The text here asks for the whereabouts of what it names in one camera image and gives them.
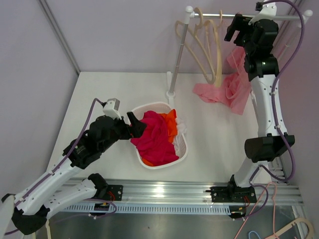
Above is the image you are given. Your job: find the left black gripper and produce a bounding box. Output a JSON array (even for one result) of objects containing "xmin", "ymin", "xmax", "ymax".
[{"xmin": 99, "ymin": 112, "xmax": 146, "ymax": 153}]

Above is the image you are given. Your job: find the magenta t shirt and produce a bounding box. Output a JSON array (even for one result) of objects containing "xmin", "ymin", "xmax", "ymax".
[{"xmin": 130, "ymin": 111, "xmax": 180, "ymax": 166}]

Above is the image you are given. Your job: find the beige hanger of orange shirt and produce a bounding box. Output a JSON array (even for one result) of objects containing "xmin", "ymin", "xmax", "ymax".
[{"xmin": 204, "ymin": 10, "xmax": 223, "ymax": 88}]

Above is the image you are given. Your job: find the orange t shirt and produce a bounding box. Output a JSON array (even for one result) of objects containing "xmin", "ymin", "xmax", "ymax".
[{"xmin": 142, "ymin": 109, "xmax": 179, "ymax": 167}]

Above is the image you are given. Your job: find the beige hanger of white shirt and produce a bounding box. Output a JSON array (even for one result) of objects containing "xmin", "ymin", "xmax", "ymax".
[{"xmin": 174, "ymin": 18, "xmax": 216, "ymax": 84}]

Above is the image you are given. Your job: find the pink garment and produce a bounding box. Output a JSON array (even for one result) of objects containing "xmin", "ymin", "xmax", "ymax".
[{"xmin": 193, "ymin": 46, "xmax": 252, "ymax": 116}]

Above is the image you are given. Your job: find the pink hanger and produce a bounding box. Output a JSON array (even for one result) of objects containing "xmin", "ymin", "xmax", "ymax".
[
  {"xmin": 226, "ymin": 47, "xmax": 246, "ymax": 75},
  {"xmin": 234, "ymin": 181, "xmax": 279, "ymax": 239}
]

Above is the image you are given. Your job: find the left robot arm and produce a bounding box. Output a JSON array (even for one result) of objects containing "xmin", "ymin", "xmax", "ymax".
[{"xmin": 11, "ymin": 112, "xmax": 147, "ymax": 235}]

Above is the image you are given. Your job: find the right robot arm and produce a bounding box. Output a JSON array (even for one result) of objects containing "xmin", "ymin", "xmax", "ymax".
[{"xmin": 224, "ymin": 14, "xmax": 295, "ymax": 202}]

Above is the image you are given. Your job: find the beige hanger on floor left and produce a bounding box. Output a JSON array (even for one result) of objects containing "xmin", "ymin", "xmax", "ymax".
[{"xmin": 45, "ymin": 220, "xmax": 52, "ymax": 239}]

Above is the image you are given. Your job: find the beige hanger on floor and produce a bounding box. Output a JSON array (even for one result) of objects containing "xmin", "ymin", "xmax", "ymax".
[
  {"xmin": 45, "ymin": 220, "xmax": 52, "ymax": 239},
  {"xmin": 264, "ymin": 218, "xmax": 315, "ymax": 239}
]

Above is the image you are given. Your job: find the pink hanger on floor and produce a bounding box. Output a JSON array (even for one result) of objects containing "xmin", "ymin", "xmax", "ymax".
[{"xmin": 234, "ymin": 181, "xmax": 279, "ymax": 239}]

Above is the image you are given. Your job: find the beige hanger on floor right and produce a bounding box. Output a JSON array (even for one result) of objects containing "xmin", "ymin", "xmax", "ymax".
[{"xmin": 264, "ymin": 218, "xmax": 315, "ymax": 239}]

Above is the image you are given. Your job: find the white perforated plastic basket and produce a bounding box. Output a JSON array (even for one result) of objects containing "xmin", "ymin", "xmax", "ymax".
[{"xmin": 131, "ymin": 102, "xmax": 188, "ymax": 170}]

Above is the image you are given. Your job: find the metal clothes rack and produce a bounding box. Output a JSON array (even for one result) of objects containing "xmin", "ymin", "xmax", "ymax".
[{"xmin": 166, "ymin": 0, "xmax": 313, "ymax": 103}]

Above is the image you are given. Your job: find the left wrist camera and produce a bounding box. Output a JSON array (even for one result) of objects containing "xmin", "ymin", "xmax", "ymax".
[{"xmin": 103, "ymin": 98, "xmax": 122, "ymax": 120}]

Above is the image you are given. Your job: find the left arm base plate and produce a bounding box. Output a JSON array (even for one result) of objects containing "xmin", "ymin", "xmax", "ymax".
[{"xmin": 88, "ymin": 184, "xmax": 124, "ymax": 216}]

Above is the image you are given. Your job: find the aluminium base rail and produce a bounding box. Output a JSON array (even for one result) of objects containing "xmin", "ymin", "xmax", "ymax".
[{"xmin": 58, "ymin": 178, "xmax": 304, "ymax": 215}]

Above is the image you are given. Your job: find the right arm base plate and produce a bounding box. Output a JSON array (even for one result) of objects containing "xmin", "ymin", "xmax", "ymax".
[{"xmin": 205, "ymin": 185, "xmax": 257, "ymax": 219}]

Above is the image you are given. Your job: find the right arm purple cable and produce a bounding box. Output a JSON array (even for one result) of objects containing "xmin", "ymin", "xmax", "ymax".
[{"xmin": 245, "ymin": 0, "xmax": 305, "ymax": 220}]

